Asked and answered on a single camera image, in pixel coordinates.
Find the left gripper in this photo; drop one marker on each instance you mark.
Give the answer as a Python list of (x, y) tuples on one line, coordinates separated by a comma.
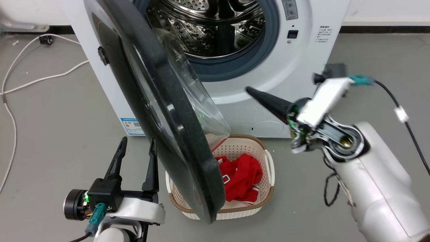
[(141, 211)]

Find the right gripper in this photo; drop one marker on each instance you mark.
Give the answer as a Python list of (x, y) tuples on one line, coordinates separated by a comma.
[(319, 104)]

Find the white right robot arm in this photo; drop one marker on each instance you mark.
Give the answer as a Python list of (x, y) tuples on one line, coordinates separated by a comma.
[(376, 185)]

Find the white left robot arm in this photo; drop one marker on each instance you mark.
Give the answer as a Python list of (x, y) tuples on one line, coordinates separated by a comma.
[(112, 235)]

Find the white front-load washing machine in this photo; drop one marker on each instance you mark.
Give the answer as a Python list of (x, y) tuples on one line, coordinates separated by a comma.
[(302, 67)]

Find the grey-blue rubber door gasket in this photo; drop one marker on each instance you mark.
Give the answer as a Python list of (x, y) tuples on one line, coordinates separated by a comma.
[(266, 50)]

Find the dark round washer door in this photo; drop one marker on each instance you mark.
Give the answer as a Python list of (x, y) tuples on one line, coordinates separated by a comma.
[(168, 111)]

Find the grey door lock plate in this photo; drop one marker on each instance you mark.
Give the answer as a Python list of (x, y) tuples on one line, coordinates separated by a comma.
[(290, 9)]

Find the round filter access cover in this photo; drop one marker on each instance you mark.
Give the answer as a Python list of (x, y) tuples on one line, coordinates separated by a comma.
[(268, 129)]

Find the blue energy label sticker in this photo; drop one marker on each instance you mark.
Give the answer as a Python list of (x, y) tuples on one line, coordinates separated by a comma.
[(131, 127)]

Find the cream plastic laundry basket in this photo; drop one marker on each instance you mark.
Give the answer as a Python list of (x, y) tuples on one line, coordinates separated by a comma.
[(243, 147)]

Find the red garment with white trim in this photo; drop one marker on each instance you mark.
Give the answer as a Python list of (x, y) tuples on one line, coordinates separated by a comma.
[(245, 176)]

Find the perforated steel washer drum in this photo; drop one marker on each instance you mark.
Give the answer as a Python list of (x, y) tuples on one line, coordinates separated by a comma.
[(208, 30)]

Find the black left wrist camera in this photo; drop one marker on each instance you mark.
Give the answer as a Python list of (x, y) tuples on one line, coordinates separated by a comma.
[(105, 193)]

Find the teal left camera connector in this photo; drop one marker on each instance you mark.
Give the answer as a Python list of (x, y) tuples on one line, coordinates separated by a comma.
[(97, 215)]

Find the teal camera connector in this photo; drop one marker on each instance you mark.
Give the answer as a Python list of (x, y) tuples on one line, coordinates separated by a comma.
[(361, 80), (97, 215)]

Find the teal right camera connector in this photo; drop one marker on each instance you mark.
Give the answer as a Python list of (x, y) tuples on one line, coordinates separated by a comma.
[(361, 80)]

